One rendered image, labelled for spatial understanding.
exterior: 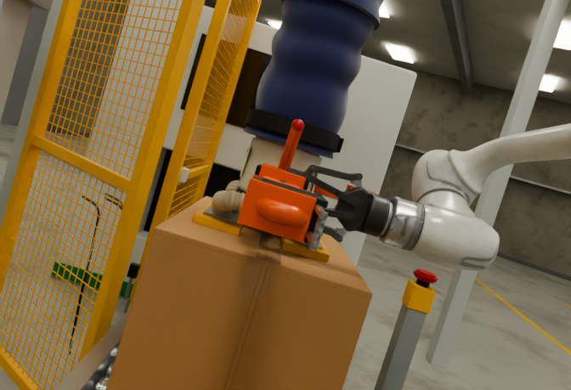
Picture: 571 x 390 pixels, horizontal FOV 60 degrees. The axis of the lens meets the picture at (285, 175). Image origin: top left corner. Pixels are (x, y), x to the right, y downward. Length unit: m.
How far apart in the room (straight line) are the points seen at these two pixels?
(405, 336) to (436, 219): 0.69
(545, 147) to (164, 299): 0.70
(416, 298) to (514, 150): 0.67
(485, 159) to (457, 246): 0.19
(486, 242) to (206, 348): 0.53
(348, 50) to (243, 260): 0.52
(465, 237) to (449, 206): 0.07
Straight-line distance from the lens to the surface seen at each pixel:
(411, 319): 1.53
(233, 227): 1.00
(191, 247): 0.88
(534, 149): 0.95
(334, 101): 1.09
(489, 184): 4.00
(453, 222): 0.92
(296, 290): 0.88
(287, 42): 1.11
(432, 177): 1.01
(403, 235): 0.90
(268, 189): 0.52
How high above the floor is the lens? 1.28
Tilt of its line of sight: 3 degrees down
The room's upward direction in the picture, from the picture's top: 17 degrees clockwise
